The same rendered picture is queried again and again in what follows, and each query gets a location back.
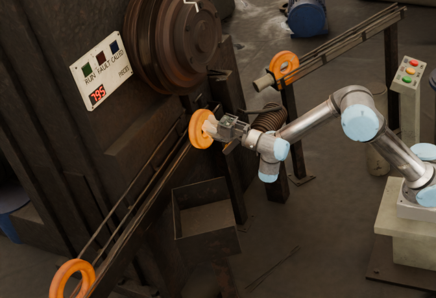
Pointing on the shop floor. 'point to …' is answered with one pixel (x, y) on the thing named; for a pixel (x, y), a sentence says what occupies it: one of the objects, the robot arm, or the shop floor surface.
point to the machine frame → (61, 124)
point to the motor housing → (265, 123)
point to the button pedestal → (409, 103)
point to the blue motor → (307, 12)
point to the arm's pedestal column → (403, 263)
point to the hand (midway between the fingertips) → (201, 124)
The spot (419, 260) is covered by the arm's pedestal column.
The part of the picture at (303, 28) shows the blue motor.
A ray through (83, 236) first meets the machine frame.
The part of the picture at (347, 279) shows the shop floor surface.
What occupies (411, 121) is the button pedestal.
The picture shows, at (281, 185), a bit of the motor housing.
